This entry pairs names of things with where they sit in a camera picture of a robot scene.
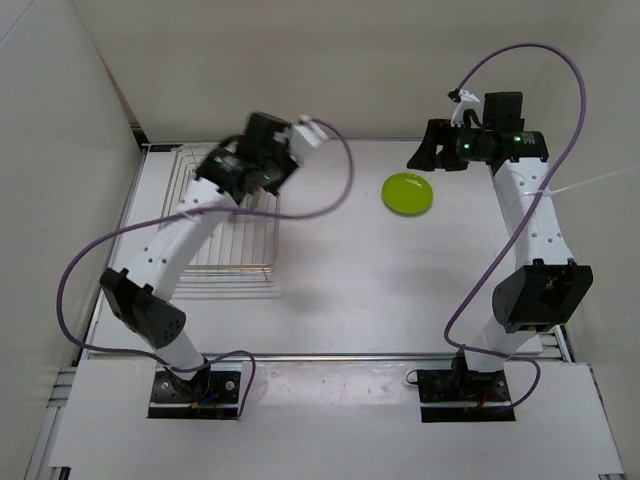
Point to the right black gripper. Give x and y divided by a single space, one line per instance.
438 132

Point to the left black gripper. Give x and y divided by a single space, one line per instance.
291 165

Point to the green plate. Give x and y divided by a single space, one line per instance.
407 194

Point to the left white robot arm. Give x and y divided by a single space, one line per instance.
139 293

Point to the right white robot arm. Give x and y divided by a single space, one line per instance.
547 283

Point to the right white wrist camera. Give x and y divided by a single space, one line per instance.
466 110

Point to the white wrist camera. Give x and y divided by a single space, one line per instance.
305 137
466 110

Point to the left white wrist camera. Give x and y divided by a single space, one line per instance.
305 137

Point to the metal wire dish rack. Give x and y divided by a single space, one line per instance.
244 249

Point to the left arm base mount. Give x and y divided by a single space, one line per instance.
170 398

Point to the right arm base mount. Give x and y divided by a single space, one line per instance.
449 396

